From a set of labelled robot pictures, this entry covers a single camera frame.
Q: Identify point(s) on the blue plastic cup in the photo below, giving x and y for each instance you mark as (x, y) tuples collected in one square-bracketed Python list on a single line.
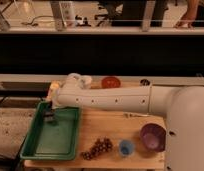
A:
[(126, 148)]

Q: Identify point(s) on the red bowl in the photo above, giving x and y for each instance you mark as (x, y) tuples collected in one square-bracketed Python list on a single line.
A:
[(110, 82)]

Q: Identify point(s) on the orange fruit toy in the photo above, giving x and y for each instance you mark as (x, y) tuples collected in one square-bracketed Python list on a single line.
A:
[(53, 86)]

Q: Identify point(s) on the green plastic tray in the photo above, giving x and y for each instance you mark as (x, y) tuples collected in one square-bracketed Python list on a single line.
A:
[(52, 140)]

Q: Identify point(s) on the dark grape bunch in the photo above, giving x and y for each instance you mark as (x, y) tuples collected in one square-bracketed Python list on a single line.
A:
[(100, 147)]

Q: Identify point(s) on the wooden board table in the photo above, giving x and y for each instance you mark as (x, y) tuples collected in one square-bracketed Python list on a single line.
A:
[(95, 123)]

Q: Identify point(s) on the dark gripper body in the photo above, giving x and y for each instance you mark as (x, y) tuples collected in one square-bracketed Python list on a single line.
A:
[(49, 109)]

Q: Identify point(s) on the purple plastic bowl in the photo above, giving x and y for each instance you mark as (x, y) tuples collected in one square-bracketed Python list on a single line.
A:
[(153, 137)]

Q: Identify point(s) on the yellow banana toy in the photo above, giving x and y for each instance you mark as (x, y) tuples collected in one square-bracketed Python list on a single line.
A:
[(130, 115)]

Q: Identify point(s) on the white cup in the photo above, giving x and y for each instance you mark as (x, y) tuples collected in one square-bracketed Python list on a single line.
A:
[(86, 81)]

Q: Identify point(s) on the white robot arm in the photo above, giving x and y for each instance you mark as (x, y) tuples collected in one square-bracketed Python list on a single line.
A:
[(182, 105)]

